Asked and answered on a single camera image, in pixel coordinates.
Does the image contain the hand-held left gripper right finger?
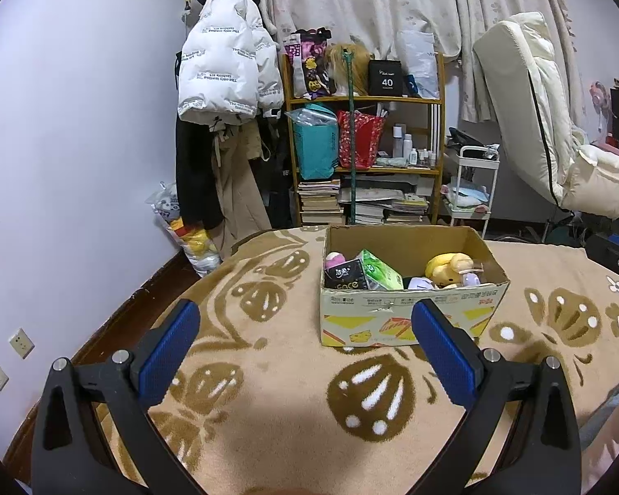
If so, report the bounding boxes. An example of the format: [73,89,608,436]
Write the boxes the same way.
[411,298,583,495]

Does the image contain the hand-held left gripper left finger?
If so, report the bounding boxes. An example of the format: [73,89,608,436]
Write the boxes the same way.
[30,299,202,495]

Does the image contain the cardboard box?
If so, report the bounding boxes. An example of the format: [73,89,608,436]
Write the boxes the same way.
[320,224,511,349]

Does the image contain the yellow plush toy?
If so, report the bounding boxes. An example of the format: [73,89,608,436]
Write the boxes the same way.
[424,252,475,288]

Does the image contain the green tissue pack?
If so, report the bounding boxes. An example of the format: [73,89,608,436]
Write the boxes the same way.
[357,249,404,290]

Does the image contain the black tissue pack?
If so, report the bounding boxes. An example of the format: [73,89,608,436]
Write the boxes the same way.
[324,260,368,290]

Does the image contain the beige patterned blanket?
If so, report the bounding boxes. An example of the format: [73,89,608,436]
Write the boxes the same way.
[2,224,619,495]

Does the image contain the plastic bag of toys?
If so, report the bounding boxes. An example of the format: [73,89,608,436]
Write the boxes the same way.
[145,181,222,278]

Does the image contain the small pink fan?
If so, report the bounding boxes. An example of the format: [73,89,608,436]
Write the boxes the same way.
[591,81,612,114]

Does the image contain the folded blue white cloths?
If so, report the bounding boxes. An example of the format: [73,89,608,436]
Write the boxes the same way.
[441,178,491,212]

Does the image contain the pile of books and papers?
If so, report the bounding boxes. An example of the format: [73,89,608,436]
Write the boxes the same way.
[355,175,430,225]

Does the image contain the white trolley cart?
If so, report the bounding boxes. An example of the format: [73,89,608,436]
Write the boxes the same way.
[441,145,500,240]

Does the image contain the black coat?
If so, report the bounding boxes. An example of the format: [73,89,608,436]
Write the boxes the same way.
[174,113,225,230]

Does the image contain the beige coat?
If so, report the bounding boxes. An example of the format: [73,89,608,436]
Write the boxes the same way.
[209,118,272,259]

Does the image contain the grey pink cloth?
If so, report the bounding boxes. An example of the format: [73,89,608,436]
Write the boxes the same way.
[580,376,619,480]

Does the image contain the cream office chair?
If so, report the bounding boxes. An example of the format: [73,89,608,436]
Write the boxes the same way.
[472,10,619,243]

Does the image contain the black pouch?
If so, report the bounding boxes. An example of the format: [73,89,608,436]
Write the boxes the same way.
[446,127,501,149]

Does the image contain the stack of books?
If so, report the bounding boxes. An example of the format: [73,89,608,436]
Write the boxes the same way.
[296,179,344,226]

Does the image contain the black tote bag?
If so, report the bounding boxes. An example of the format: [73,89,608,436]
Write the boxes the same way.
[253,111,296,230]

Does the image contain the row of cosmetic bottles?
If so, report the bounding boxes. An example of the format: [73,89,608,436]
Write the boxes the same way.
[391,124,439,168]

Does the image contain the green pole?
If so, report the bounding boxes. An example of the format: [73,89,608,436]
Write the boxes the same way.
[340,47,359,226]

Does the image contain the red gift bag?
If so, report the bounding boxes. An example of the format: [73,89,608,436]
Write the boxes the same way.
[336,109,387,170]

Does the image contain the teal paper bag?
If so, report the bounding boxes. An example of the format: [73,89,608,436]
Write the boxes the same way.
[291,106,340,181]

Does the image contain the wooden bookshelf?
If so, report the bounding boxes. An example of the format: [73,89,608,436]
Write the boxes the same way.
[279,52,447,226]

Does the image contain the white plastic bag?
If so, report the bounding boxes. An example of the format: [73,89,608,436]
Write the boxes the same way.
[396,28,440,100]

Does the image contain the black box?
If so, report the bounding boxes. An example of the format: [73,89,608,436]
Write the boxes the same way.
[367,59,404,96]

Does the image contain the blonde wig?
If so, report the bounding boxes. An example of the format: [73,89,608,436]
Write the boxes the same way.
[324,44,376,96]

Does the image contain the white puffer jacket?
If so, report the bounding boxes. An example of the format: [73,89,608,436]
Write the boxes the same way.
[178,0,284,125]

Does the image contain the printed purple black bag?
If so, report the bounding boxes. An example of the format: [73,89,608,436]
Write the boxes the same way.
[284,28,335,99]

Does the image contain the floral curtain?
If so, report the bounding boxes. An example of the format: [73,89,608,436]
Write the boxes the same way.
[253,0,589,125]

